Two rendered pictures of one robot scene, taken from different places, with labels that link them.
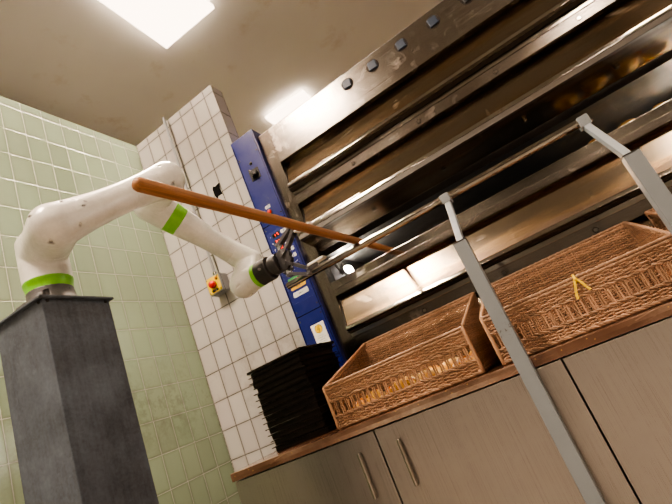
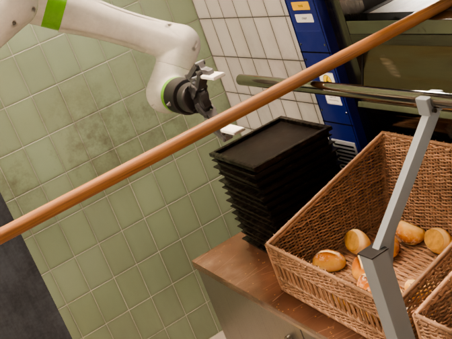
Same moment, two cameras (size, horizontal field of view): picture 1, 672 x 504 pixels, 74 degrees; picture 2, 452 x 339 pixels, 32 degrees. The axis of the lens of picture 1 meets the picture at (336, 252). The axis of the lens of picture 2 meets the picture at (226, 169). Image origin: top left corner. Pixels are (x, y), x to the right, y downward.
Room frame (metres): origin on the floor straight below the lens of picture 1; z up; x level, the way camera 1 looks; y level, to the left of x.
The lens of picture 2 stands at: (0.23, -1.13, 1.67)
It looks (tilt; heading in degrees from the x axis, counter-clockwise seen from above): 20 degrees down; 45
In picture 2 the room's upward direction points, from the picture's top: 21 degrees counter-clockwise
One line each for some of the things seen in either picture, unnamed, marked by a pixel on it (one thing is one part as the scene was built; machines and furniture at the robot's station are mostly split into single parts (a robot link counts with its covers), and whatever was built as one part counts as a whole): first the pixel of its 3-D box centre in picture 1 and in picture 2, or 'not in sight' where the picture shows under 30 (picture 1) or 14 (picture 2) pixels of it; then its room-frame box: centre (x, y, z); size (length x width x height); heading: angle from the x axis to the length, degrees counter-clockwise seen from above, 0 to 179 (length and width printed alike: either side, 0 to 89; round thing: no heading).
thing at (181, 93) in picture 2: (281, 261); (197, 98); (1.55, 0.20, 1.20); 0.09 x 0.07 x 0.08; 67
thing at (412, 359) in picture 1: (411, 355); (394, 231); (1.74, -0.11, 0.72); 0.56 x 0.49 x 0.28; 67
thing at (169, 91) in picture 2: (267, 270); (185, 95); (1.58, 0.26, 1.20); 0.12 x 0.06 x 0.09; 157
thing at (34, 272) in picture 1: (45, 261); not in sight; (1.16, 0.80, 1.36); 0.16 x 0.13 x 0.19; 49
